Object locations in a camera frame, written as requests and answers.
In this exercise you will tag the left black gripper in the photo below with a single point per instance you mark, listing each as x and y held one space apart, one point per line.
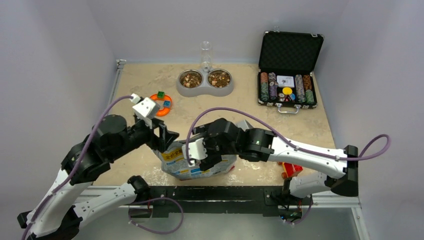
165 138

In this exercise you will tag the metal food scoop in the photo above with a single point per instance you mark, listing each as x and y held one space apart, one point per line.
244 125

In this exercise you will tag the clear water bottle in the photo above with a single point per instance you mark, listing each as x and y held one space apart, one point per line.
206 56

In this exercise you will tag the pet food bag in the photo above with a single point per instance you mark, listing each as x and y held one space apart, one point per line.
173 162

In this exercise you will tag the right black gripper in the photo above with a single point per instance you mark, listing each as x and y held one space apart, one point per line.
210 161

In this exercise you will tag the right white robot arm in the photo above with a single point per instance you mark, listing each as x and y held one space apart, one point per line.
332 170

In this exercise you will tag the black poker chip case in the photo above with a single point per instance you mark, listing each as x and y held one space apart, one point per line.
285 69

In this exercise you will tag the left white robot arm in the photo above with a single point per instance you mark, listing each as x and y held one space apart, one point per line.
58 216

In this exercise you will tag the grey double pet bowl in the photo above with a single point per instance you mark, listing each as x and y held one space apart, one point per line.
217 82

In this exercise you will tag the orange green toy block piece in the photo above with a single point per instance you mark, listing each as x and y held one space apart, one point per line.
165 103

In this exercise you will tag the red yellow toy block car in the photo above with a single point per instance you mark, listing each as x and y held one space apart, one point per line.
290 170

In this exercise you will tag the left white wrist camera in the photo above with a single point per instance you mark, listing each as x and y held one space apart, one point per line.
144 109

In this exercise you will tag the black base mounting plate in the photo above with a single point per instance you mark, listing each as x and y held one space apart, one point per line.
268 201

